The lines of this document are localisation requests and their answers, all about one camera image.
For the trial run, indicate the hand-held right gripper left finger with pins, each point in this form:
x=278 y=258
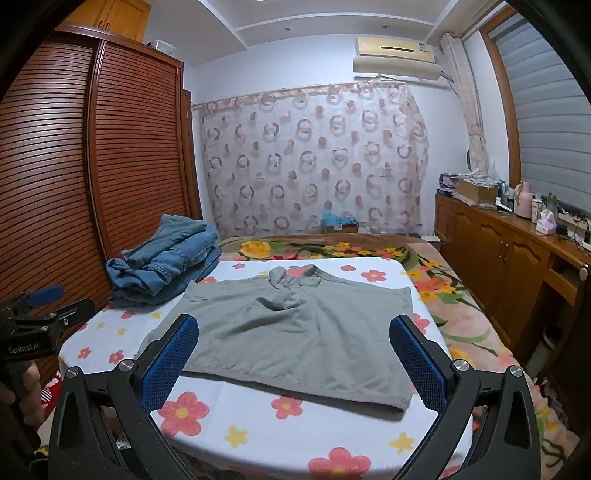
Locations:
x=171 y=364

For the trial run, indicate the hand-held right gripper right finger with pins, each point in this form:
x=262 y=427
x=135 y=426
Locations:
x=418 y=364

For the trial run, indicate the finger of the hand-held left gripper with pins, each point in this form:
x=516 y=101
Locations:
x=69 y=314
x=44 y=295

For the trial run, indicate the grey t-shirt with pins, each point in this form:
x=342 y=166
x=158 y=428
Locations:
x=300 y=332

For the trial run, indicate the person's left hand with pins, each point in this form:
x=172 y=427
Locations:
x=31 y=397

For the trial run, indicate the dark blue folded jeans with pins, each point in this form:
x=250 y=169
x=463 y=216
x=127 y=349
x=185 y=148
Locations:
x=138 y=288

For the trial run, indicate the white flowered cloth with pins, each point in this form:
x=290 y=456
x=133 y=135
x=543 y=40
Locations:
x=323 y=434

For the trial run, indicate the grey waste bin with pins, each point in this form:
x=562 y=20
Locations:
x=540 y=353

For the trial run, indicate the light blue folded jeans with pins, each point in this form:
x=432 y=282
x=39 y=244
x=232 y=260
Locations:
x=182 y=230

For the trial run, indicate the wooden sideboard cabinet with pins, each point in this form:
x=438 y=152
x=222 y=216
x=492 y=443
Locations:
x=498 y=249

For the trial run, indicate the box with blue items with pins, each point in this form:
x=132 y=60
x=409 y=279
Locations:
x=340 y=222

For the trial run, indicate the wooden slatted wardrobe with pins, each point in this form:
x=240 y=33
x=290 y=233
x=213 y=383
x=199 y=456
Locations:
x=138 y=161

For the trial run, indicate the cardboard box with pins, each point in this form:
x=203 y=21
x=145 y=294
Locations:
x=478 y=191

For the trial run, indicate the purple patterned bag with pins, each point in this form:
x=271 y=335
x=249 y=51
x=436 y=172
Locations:
x=448 y=182

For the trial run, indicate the pink tissue box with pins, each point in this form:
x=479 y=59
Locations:
x=546 y=224

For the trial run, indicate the white jar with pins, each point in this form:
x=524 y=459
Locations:
x=537 y=211

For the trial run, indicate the pink thermos jug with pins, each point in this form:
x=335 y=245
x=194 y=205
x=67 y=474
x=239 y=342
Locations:
x=523 y=201

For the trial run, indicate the small green plant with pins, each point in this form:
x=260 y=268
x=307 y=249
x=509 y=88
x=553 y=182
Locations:
x=551 y=201

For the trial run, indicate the tied pale curtain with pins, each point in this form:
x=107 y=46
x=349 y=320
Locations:
x=471 y=101

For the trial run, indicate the clear plastic box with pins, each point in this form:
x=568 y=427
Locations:
x=164 y=46

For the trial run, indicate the wooden overhead cupboard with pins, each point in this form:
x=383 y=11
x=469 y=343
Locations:
x=111 y=18

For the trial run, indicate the grey window blind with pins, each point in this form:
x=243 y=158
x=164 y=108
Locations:
x=549 y=106

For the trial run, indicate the wall air conditioner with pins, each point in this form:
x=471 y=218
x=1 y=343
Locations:
x=397 y=55

